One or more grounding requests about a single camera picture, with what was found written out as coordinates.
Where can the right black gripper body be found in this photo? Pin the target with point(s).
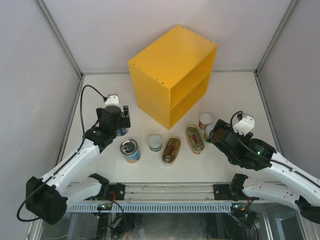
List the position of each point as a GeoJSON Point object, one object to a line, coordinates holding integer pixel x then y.
{"type": "Point", "coordinates": [221, 124]}

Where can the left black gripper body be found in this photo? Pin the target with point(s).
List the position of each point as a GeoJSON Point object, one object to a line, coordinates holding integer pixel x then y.
{"type": "Point", "coordinates": [120, 125]}

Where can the dark blue soup can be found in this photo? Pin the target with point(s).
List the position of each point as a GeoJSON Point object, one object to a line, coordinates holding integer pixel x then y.
{"type": "Point", "coordinates": [122, 131]}

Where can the light blue Progresso soup can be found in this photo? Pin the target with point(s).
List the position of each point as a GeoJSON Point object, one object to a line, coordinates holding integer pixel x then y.
{"type": "Point", "coordinates": [129, 148]}

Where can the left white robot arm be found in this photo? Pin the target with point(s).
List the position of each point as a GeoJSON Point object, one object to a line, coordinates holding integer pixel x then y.
{"type": "Point", "coordinates": [51, 195]}

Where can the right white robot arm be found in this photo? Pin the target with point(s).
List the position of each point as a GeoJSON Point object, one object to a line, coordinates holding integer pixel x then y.
{"type": "Point", "coordinates": [298, 189]}

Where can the near small can white lid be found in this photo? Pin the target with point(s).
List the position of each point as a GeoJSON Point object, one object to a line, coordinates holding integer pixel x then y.
{"type": "Point", "coordinates": [208, 129]}

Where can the far small can white lid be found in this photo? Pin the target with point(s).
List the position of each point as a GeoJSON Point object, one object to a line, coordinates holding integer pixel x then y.
{"type": "Point", "coordinates": [204, 120]}

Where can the right gold oval fish tin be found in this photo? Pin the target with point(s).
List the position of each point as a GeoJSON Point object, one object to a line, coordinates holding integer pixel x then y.
{"type": "Point", "coordinates": [194, 140]}

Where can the gold oval fish tin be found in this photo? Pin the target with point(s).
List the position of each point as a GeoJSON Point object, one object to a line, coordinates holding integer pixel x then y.
{"type": "Point", "coordinates": [194, 140]}
{"type": "Point", "coordinates": [171, 151]}

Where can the small green can white lid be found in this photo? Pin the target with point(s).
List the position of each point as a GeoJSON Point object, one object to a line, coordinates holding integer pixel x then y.
{"type": "Point", "coordinates": [155, 143]}

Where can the left gold oval fish tin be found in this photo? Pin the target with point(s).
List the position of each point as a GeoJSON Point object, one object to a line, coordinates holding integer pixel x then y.
{"type": "Point", "coordinates": [171, 151]}

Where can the yellow two-shelf cabinet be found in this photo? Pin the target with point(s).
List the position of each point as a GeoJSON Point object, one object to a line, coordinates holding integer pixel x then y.
{"type": "Point", "coordinates": [172, 74]}

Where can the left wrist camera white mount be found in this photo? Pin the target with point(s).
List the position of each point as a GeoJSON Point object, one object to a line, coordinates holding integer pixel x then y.
{"type": "Point", "coordinates": [111, 100]}

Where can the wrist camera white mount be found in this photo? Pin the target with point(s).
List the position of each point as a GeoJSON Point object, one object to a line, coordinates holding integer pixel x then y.
{"type": "Point", "coordinates": [245, 124]}
{"type": "Point", "coordinates": [111, 100]}

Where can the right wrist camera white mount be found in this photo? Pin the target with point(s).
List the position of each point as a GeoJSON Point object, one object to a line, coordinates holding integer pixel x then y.
{"type": "Point", "coordinates": [245, 124]}

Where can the aluminium front rail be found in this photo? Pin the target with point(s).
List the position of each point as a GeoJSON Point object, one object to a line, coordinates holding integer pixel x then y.
{"type": "Point", "coordinates": [198, 192]}

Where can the grey slotted cable duct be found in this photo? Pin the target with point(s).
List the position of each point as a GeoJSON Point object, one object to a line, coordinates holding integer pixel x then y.
{"type": "Point", "coordinates": [152, 207]}

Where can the left aluminium corner post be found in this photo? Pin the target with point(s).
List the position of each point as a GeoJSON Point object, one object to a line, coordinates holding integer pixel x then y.
{"type": "Point", "coordinates": [58, 35]}

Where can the aluminium corner post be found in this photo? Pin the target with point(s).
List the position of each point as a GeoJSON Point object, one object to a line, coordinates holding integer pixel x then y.
{"type": "Point", "coordinates": [58, 35]}
{"type": "Point", "coordinates": [281, 26]}

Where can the right aluminium corner post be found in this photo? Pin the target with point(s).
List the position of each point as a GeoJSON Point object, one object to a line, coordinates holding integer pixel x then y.
{"type": "Point", "coordinates": [281, 26]}

